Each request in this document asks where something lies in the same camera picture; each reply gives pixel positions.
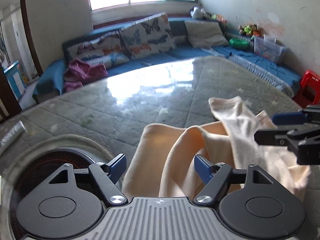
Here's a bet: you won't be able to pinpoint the cream beige garment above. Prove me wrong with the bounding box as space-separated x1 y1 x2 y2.
122 96 311 199

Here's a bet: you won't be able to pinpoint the green plastic bowl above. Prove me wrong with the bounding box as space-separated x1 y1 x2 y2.
229 38 250 50

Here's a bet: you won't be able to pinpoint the magenta cloth on sofa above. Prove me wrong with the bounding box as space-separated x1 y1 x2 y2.
63 59 108 92

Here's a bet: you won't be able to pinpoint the blue white storage cabinet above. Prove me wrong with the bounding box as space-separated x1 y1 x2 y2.
4 61 27 101

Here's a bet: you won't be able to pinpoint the round black induction cooktop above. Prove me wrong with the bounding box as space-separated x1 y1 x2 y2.
9 148 116 240

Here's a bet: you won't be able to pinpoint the large butterfly cushion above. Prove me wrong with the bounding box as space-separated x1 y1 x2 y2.
120 12 176 59

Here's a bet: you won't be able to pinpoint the black white plush toy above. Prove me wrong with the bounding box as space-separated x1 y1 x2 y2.
190 7 206 20

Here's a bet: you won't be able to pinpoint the dark wooden door frame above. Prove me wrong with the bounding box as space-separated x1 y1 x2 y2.
20 0 43 77

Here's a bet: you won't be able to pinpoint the yellow green plush toys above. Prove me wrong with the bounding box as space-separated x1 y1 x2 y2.
238 24 261 37

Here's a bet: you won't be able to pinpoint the small butterfly cushion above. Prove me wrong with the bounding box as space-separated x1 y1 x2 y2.
67 31 129 69

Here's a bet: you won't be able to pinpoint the red plastic stool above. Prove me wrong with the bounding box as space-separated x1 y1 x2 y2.
293 69 320 108

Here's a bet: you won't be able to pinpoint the plain beige cushion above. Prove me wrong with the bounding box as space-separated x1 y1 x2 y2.
184 21 229 48

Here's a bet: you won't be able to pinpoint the quilted grey table cover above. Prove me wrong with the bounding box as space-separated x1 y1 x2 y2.
0 55 320 240

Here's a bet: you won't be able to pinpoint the clear plastic storage box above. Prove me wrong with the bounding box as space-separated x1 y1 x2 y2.
254 36 287 64

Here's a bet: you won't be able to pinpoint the blue corner sofa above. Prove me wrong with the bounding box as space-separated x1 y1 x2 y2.
32 18 302 103

